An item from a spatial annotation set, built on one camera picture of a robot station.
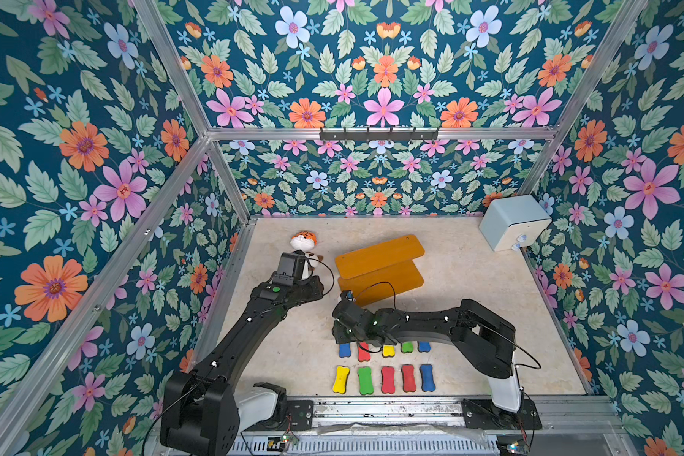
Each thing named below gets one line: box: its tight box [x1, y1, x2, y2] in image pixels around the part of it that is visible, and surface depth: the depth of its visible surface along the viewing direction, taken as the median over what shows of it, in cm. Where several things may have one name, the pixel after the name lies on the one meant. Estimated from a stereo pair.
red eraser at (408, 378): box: [400, 363, 418, 393], surface depth 81 cm
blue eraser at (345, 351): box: [338, 342, 352, 359], surface depth 87 cm
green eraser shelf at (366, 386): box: [357, 366, 374, 396], surface depth 82 cm
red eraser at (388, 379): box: [380, 365, 396, 395], surface depth 82 cm
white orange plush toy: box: [289, 230, 318, 252], surface depth 107 cm
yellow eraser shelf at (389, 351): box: [381, 344, 397, 359], surface depth 84 cm
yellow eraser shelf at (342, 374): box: [332, 365, 351, 395], surface depth 80 cm
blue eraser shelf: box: [418, 362, 437, 393], surface depth 81 cm
